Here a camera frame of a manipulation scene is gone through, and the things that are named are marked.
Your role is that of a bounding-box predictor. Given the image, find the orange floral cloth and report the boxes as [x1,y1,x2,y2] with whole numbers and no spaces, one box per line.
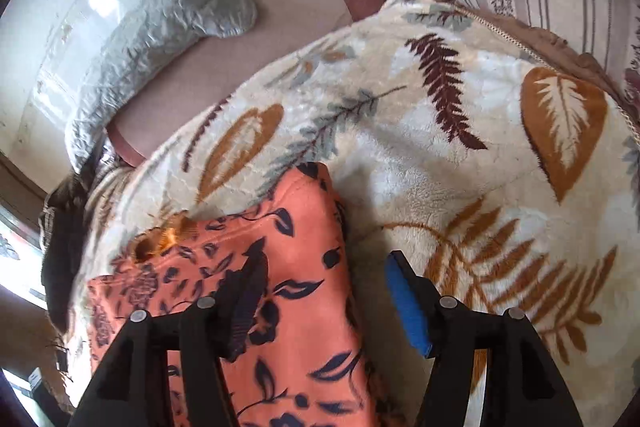
[87,162,405,426]

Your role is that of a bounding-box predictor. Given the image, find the dark brown fleece garment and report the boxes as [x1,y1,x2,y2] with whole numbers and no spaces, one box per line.
[38,172,96,335]

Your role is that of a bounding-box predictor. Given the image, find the window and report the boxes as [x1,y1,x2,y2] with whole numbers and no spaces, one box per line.
[0,208,48,310]

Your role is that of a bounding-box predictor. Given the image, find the cream leaf-pattern fleece blanket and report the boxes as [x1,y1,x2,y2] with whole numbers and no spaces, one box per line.
[67,0,639,426]

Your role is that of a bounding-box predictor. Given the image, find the grey quilted pillow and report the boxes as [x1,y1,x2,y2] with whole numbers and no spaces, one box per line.
[65,0,258,172]

